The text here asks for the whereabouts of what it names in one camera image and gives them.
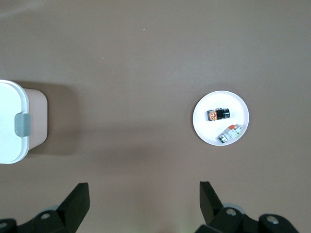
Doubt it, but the pink round plate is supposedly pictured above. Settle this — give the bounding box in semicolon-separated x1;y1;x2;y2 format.
192;90;250;146

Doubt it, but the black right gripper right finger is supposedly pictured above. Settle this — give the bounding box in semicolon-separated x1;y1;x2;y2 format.
195;181;301;233

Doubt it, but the small silver orange object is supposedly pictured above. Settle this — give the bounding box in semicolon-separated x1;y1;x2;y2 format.
217;123;243;144

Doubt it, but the white lidded storage box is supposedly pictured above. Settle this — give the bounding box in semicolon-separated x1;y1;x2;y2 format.
0;80;49;165

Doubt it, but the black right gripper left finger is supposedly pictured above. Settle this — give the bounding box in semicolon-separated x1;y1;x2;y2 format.
0;182;91;233

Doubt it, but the orange black push-button switch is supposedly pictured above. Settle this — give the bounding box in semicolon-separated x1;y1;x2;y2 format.
207;108;231;122

